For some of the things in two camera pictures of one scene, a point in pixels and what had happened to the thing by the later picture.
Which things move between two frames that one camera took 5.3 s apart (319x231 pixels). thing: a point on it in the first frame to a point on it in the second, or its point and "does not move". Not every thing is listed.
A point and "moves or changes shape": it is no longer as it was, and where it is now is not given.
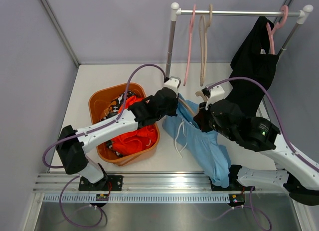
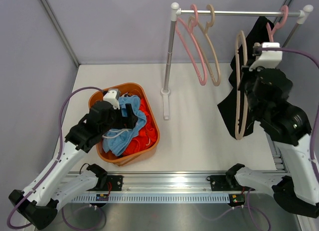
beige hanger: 203,34 moves or changes shape
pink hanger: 285,9 does not move
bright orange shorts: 135,140 does not move
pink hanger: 192,19 to 186,33
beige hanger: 198,93 to 237,86
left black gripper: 172,112 to 127,122
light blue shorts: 202,143 to 117,141
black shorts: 253,59 does not move
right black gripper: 201,117 to 246,74
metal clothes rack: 301,15 does not move
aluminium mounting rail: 163,183 does not move
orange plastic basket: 99,98 does not move
